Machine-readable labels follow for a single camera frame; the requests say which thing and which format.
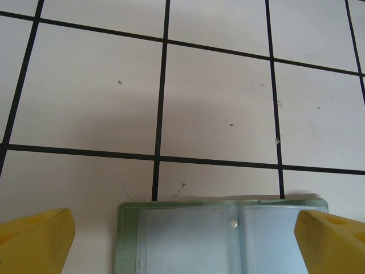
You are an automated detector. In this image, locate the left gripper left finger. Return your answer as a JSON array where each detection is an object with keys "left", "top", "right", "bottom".
[{"left": 0, "top": 208, "right": 76, "bottom": 274}]

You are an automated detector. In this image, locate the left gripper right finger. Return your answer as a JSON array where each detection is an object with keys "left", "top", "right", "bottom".
[{"left": 295, "top": 209, "right": 365, "bottom": 274}]

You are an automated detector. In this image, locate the green card holder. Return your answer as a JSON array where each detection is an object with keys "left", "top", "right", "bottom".
[{"left": 117, "top": 198, "right": 329, "bottom": 274}]

